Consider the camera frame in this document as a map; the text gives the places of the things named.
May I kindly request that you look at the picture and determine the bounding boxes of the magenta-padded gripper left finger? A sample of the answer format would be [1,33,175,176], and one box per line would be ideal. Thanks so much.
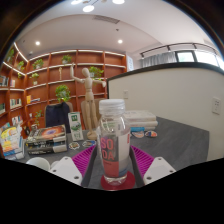
[49,145,100,188]

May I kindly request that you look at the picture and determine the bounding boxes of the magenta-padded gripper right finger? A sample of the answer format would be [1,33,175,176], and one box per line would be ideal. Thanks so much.
[131,145,177,187]

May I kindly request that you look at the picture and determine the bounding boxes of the clear plastic bottle white cap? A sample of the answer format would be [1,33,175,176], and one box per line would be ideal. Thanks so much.
[98,98,132,187]

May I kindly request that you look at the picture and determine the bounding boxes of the round printed sticker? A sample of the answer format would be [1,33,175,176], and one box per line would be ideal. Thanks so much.
[68,141,81,150]
[130,130,145,139]
[144,130,158,139]
[82,139,98,148]

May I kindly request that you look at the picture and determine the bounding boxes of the yellow striped mug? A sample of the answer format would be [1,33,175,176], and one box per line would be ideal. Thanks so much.
[25,156,60,172]

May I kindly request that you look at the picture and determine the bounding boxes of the flat round red coaster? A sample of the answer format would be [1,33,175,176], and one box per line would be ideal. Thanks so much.
[100,170,137,192]

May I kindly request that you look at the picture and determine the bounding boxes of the green and white carton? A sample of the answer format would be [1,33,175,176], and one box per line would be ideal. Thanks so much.
[67,111,84,142]

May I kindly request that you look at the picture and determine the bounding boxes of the stack of white books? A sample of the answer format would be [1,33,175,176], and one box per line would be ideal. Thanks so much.
[122,109,159,133]

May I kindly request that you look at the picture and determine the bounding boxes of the dark upholstered chair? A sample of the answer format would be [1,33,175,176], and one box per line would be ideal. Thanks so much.
[44,101,72,134]

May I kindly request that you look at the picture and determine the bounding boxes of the stack of colourful books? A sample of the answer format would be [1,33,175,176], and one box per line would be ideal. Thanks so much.
[0,124,26,161]

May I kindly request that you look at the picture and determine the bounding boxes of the white partition with dark top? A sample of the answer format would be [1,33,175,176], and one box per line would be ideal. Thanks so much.
[106,62,224,161]

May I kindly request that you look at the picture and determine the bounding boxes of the wooden artist mannequin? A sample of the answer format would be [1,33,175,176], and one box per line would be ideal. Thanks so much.
[69,63,108,141]

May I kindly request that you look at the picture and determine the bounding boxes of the wooden shelf unit with books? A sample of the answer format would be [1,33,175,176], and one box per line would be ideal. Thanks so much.
[0,41,128,134]

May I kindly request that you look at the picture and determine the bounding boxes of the grey curtain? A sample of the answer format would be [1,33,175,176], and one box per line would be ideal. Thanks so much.
[141,52,178,69]

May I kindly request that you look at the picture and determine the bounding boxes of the ceiling air vent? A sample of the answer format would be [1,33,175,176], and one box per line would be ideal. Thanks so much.
[92,14,121,25]

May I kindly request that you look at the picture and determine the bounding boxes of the branched ceiling lamp round bulbs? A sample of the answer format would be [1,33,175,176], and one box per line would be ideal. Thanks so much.
[70,0,126,14]

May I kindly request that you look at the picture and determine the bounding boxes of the large white wall socket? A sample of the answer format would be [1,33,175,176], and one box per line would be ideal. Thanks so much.
[211,96,223,116]

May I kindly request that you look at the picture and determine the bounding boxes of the window with dark frame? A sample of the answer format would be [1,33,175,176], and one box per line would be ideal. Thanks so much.
[175,49,224,70]

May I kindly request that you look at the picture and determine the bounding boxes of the black track light rail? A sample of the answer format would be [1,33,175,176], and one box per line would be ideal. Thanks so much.
[139,42,221,58]

